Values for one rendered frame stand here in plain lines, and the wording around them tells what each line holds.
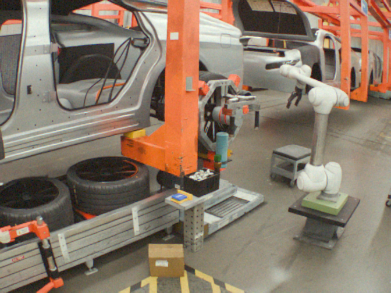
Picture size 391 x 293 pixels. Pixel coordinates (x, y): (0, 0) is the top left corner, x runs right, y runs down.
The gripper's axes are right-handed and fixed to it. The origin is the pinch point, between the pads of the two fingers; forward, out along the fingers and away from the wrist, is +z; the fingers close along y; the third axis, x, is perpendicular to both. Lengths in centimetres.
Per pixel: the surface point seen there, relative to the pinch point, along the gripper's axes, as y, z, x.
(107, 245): 178, 58, 18
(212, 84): 67, -9, -34
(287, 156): -35, 71, 3
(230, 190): 45, 81, 2
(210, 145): 73, 32, -14
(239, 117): 53, 9, -12
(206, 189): 108, 28, 23
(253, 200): 33, 81, 22
